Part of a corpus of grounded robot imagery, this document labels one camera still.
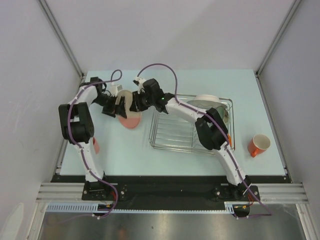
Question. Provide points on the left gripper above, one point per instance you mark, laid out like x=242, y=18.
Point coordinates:
x=116, y=109

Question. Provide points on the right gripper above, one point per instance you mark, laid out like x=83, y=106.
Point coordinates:
x=136, y=106

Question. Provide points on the pink cream tree plate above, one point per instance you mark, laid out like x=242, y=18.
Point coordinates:
x=133, y=118

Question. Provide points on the metal wire dish rack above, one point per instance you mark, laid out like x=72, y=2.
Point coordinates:
x=172, y=133

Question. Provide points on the white deep plate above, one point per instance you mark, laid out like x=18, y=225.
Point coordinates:
x=205, y=101

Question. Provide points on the orange bowl white inside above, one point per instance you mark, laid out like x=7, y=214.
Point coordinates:
x=231, y=142

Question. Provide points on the orange mug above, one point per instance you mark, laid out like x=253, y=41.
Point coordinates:
x=258, y=145

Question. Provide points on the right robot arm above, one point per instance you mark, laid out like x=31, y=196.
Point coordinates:
x=211, y=131

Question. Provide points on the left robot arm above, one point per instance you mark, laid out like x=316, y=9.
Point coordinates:
x=77, y=127

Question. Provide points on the pink plastic cup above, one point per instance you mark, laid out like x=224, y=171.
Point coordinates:
x=96, y=146

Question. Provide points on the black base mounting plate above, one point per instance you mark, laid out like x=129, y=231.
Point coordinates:
x=127, y=191

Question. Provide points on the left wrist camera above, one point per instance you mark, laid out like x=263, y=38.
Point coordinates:
x=114, y=89

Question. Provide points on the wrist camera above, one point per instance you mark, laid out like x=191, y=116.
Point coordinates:
x=138, y=81
x=114, y=89

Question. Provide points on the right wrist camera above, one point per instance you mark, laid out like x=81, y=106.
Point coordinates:
x=138, y=81

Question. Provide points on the white slotted cable duct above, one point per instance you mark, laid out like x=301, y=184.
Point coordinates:
x=102, y=208

